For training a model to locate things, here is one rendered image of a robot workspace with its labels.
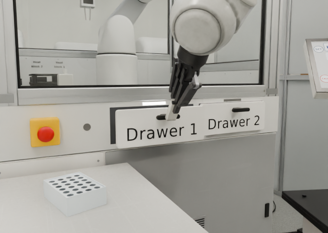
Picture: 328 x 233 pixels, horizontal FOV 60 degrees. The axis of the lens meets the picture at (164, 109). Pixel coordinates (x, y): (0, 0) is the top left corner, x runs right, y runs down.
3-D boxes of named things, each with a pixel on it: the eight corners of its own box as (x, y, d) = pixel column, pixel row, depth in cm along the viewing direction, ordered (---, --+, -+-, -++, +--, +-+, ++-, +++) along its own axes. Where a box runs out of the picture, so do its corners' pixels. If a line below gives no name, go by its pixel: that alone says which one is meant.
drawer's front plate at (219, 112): (264, 129, 111) (265, 101, 110) (201, 136, 99) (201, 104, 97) (260, 128, 113) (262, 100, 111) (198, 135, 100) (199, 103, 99)
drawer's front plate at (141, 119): (204, 139, 93) (204, 106, 91) (117, 149, 80) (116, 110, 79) (201, 138, 94) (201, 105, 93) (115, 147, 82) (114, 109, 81)
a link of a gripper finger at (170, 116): (181, 99, 78) (182, 101, 78) (174, 118, 82) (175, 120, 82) (172, 100, 77) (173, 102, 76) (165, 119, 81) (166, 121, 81)
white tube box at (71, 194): (106, 203, 59) (106, 186, 58) (67, 217, 53) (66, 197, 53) (80, 186, 68) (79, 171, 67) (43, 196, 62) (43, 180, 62)
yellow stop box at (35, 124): (60, 145, 76) (59, 118, 75) (30, 148, 73) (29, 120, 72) (58, 141, 80) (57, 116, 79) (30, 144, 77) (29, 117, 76)
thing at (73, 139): (277, 131, 117) (279, 95, 115) (-13, 163, 73) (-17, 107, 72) (172, 108, 202) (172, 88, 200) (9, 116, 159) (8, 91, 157)
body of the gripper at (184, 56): (217, 54, 66) (204, 87, 72) (201, 37, 72) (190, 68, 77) (189, 53, 63) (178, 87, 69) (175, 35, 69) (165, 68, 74)
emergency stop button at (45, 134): (54, 141, 73) (53, 126, 72) (37, 143, 71) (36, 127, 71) (53, 139, 76) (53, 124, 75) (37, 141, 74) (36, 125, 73)
